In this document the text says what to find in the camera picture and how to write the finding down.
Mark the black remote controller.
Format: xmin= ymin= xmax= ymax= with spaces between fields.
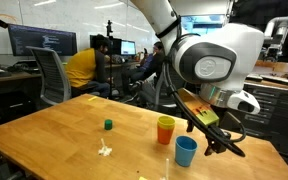
xmin=245 ymin=73 xmax=263 ymax=83
xmin=260 ymin=75 xmax=288 ymax=87

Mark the large dark monitor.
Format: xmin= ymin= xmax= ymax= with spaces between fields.
xmin=7 ymin=23 xmax=78 ymax=57

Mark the green cylinder block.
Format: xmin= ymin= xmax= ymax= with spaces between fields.
xmin=104 ymin=118 xmax=114 ymax=131

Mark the orange plastic cup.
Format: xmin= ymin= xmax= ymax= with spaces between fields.
xmin=156 ymin=124 xmax=175 ymax=146

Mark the orange and green wrist camera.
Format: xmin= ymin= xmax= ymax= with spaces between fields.
xmin=177 ymin=88 xmax=220 ymax=127

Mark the person in black jacket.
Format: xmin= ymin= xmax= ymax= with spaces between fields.
xmin=148 ymin=41 xmax=168 ymax=84

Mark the person in yellow shirt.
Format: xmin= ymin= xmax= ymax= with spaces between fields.
xmin=64 ymin=33 xmax=112 ymax=99

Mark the clear plastic toy piece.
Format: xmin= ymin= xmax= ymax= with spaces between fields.
xmin=97 ymin=137 xmax=113 ymax=158
xmin=160 ymin=158 xmax=170 ymax=180

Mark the yellow plastic cup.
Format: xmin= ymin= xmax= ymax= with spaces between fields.
xmin=157 ymin=115 xmax=176 ymax=131

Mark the orange cardboard box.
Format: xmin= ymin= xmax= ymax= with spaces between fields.
xmin=253 ymin=59 xmax=288 ymax=78

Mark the black tripod stand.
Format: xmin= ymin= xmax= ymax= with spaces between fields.
xmin=105 ymin=19 xmax=116 ymax=100

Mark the grey drawer cabinet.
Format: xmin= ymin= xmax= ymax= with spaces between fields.
xmin=240 ymin=79 xmax=288 ymax=156

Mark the small bright monitor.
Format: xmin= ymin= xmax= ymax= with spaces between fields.
xmin=120 ymin=39 xmax=137 ymax=56

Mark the blue plastic cup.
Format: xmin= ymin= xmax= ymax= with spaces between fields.
xmin=174 ymin=135 xmax=199 ymax=168

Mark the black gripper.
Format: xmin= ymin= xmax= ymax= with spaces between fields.
xmin=185 ymin=111 xmax=242 ymax=157

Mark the person in blue shirt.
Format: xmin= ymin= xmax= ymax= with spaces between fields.
xmin=121 ymin=51 xmax=156 ymax=97

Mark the grey mesh office chair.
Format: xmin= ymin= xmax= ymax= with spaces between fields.
xmin=26 ymin=45 xmax=72 ymax=107

